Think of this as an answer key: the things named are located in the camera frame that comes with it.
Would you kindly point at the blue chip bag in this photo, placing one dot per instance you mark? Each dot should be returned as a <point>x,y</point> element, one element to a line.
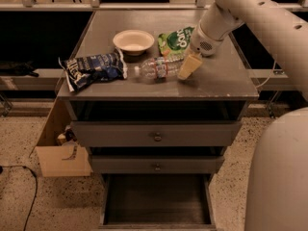
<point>82,72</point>

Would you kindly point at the cardboard box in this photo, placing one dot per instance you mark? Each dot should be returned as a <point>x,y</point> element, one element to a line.
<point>59,156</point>

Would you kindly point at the grey open bottom drawer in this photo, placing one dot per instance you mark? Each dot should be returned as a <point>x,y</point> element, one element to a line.
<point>157,202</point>

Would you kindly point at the grey drawer cabinet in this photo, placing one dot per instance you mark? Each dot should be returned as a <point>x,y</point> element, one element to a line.
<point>218,92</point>

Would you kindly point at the grey top drawer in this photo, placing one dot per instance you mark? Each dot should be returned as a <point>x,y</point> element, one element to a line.
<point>109,134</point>

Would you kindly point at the green snack bag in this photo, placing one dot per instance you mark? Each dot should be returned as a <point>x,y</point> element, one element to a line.
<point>175,42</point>

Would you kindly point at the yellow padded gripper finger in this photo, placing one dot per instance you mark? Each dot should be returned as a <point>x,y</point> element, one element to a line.
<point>191,63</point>

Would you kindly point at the clear plastic water bottle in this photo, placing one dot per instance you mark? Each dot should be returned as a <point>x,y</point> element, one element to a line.
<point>160,67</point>

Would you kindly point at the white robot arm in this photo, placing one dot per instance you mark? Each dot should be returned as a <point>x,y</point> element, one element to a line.
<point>277,192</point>

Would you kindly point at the grey middle drawer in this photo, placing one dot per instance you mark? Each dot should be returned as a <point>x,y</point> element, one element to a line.
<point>156,164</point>

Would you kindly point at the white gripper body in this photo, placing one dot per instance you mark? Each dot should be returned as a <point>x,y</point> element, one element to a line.
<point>204,42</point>

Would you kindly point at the white paper bowl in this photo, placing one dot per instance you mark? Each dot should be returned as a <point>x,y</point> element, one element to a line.
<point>133,42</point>

